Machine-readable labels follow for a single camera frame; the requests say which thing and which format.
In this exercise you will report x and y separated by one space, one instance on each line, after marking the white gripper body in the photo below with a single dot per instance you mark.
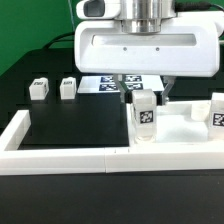
148 37

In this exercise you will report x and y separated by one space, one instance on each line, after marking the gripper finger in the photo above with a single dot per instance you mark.
169 81
120 85

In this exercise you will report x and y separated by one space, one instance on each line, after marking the white square tabletop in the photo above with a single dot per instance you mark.
177 123

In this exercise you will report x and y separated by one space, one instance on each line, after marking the white U-shaped obstacle fence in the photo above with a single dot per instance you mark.
14 161

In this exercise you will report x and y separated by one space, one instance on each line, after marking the white marker plate with tags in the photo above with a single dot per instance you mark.
106 84

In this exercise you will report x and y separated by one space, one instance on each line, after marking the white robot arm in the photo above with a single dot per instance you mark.
148 37

